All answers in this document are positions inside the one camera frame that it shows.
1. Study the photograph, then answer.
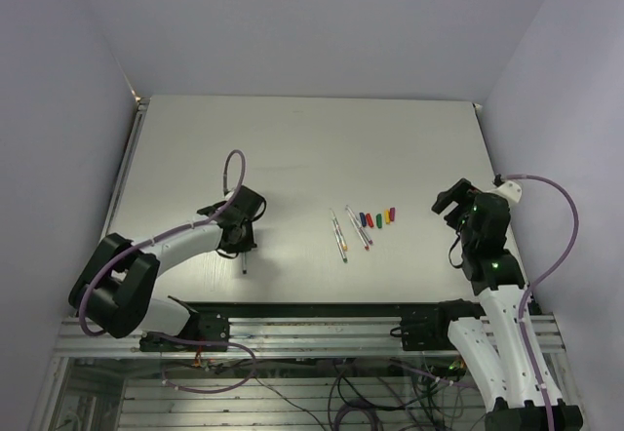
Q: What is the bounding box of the green marker pen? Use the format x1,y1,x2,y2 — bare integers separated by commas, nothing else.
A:
333,227,348,263

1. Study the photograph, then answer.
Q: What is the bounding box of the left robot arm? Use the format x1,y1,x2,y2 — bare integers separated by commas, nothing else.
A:
68,185,267,350

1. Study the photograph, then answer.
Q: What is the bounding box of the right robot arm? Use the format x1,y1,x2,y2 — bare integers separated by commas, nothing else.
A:
429,177,584,430

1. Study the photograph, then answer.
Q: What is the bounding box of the yellow marker pen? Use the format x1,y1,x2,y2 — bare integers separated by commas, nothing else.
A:
330,209,348,251

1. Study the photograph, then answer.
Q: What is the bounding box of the red marker pen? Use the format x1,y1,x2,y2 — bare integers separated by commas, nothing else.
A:
349,216,370,252

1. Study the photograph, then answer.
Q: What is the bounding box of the purple marker pen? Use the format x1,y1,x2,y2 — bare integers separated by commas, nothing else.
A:
345,205,373,246

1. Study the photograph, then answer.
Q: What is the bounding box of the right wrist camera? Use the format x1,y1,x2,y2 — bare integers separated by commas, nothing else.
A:
492,180,523,206

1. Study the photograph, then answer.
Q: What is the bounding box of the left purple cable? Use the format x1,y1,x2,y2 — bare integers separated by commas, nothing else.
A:
77,149,248,337

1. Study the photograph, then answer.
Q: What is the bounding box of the purple cable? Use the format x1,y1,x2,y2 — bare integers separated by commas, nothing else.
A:
77,149,248,337
494,173,581,431

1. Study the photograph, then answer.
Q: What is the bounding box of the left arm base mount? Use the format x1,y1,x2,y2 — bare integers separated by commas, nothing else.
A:
139,312,230,353

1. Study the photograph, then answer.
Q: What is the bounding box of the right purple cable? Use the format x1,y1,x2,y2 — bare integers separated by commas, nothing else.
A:
494,173,581,431

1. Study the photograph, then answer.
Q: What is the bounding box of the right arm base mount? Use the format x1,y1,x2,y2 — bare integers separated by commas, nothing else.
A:
389,304,454,352

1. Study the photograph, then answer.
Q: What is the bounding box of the aluminium frame rail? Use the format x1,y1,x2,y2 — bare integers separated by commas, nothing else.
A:
52,316,566,358

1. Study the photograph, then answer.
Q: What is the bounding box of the floor cable bundle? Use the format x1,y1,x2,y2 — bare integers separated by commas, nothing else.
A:
160,352,493,431

